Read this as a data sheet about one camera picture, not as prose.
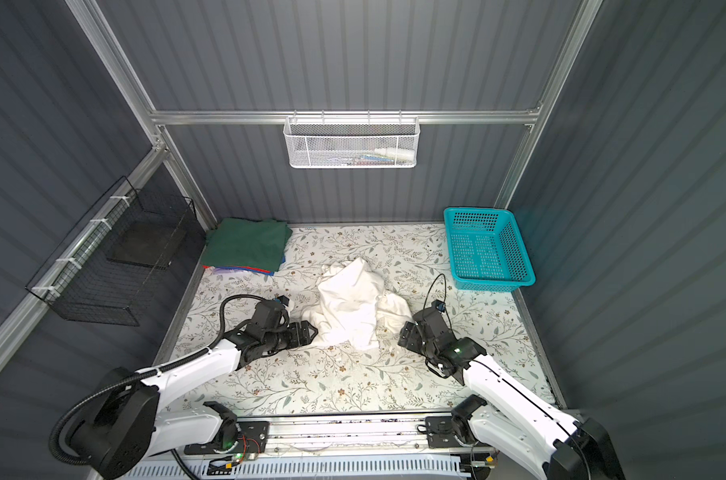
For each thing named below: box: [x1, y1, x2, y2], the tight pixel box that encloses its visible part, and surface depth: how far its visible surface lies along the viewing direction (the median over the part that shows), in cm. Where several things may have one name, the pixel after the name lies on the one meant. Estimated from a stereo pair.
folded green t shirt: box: [201, 217, 293, 272], surface depth 111 cm
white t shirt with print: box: [304, 257, 413, 351], surface depth 94 cm
